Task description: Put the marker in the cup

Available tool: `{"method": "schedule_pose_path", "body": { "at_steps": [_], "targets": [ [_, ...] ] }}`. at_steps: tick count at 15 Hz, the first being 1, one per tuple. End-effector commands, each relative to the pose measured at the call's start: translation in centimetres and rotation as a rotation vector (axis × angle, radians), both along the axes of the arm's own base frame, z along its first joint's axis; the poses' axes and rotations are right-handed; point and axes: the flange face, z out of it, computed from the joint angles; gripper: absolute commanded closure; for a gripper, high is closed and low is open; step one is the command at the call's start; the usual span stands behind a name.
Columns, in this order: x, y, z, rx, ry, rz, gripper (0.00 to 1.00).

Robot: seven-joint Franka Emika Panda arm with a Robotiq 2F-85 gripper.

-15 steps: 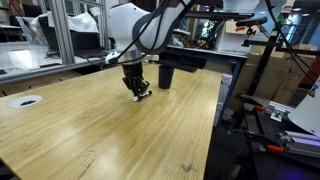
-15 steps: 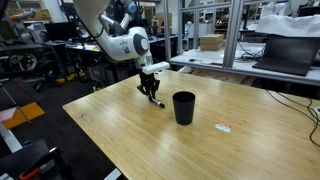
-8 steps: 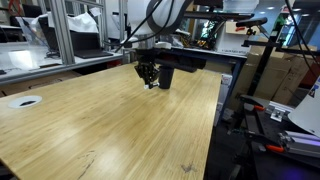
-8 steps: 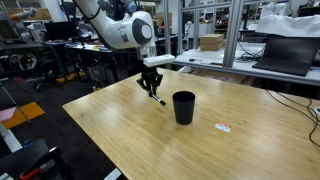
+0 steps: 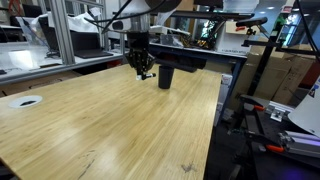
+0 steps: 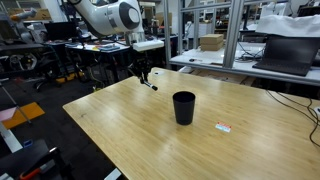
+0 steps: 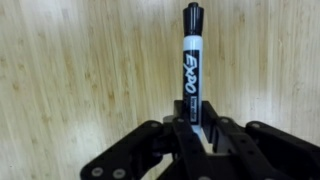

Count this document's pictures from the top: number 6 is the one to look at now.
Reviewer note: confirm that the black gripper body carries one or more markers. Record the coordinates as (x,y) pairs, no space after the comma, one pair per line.
(141,60)

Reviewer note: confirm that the black and white dry-erase marker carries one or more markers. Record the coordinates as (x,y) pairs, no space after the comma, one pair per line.
(151,86)

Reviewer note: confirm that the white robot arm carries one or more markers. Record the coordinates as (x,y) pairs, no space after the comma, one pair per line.
(110,16)

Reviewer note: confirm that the grey robot arm orange joint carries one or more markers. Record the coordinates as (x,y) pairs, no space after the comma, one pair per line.
(23,14)

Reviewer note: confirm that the black plastic cup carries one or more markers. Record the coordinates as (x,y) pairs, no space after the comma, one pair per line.
(184,108)

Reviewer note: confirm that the blue book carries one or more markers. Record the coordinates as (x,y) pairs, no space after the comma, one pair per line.
(109,48)

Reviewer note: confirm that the cluttered grey desk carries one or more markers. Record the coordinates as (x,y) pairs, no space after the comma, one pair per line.
(86,47)

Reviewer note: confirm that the white workbench top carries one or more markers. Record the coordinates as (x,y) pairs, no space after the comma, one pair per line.
(213,63)

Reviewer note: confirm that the cardboard box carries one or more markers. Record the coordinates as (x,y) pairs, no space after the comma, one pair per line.
(211,47)
(211,38)

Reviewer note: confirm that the yellow floor object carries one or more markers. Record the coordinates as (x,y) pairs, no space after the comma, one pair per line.
(65,79)

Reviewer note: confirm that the flat cardboard under workbench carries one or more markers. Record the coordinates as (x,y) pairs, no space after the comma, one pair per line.
(223,76)

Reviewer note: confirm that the black computer monitor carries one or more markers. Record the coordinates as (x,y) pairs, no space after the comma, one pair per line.
(60,31)

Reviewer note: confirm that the black office chair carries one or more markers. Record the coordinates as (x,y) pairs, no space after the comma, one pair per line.
(53,66)

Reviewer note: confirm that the small white red packet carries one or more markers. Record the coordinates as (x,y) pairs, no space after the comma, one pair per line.
(223,127)

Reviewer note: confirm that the orange floor mat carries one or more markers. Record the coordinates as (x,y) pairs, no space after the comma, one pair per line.
(28,113)

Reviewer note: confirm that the grey tripod leg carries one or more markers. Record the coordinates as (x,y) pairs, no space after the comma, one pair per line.
(15,101)

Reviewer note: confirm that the small blue object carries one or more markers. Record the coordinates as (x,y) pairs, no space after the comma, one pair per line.
(28,143)

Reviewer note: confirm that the black case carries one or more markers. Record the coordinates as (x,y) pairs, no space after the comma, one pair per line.
(30,158)

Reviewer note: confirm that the pink paper sheet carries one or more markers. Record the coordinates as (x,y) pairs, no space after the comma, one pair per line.
(6,114)

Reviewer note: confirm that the black laptop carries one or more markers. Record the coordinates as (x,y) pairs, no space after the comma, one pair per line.
(286,55)

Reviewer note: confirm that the white flat board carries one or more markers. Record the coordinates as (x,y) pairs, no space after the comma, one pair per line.
(10,138)

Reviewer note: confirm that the white cloth cover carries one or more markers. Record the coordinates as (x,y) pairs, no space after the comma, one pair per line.
(290,26)

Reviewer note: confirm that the white power plug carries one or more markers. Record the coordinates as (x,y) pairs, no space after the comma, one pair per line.
(317,111)

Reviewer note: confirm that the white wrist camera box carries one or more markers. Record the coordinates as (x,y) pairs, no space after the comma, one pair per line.
(148,45)

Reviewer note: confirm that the slim aluminium frame post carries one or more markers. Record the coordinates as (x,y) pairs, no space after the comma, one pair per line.
(180,26)
(167,33)

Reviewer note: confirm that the horizontal aluminium frame beam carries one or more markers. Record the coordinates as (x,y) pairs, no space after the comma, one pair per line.
(206,6)

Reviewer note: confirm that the wide aluminium frame post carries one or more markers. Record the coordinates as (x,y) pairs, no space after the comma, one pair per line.
(231,33)

